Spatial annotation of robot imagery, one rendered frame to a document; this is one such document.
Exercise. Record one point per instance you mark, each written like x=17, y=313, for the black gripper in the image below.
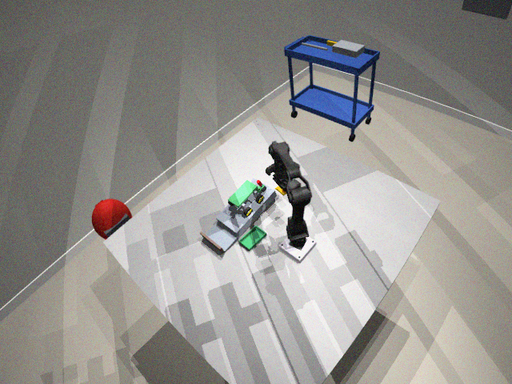
x=281, y=179

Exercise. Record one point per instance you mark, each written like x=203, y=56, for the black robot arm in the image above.
x=296, y=229

